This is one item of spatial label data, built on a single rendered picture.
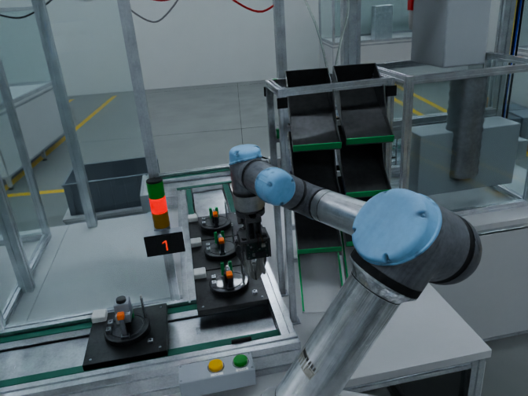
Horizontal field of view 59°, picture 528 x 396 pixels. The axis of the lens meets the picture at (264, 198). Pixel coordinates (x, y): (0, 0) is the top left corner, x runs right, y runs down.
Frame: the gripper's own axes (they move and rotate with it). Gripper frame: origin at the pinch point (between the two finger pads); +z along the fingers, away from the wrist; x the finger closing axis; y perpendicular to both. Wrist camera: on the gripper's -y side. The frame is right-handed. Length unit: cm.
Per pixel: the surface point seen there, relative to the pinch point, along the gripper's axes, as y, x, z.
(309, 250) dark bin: -11.9, 18.2, 2.8
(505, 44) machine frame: -127, 162, -34
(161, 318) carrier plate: -23.8, -28.7, 26.2
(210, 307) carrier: -25.0, -12.6, 26.2
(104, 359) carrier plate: -9, -45, 26
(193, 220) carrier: -93, -14, 25
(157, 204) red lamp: -29.4, -24.1, -11.2
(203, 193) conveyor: -138, -8, 31
